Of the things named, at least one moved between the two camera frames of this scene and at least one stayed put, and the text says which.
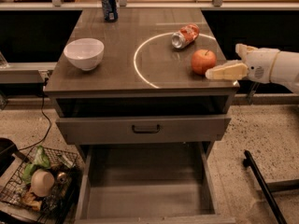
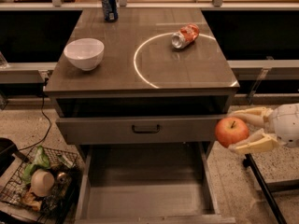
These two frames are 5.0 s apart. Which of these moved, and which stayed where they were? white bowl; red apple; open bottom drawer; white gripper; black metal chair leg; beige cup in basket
Moved: white gripper; red apple
Stayed: white bowl; beige cup in basket; black metal chair leg; open bottom drawer
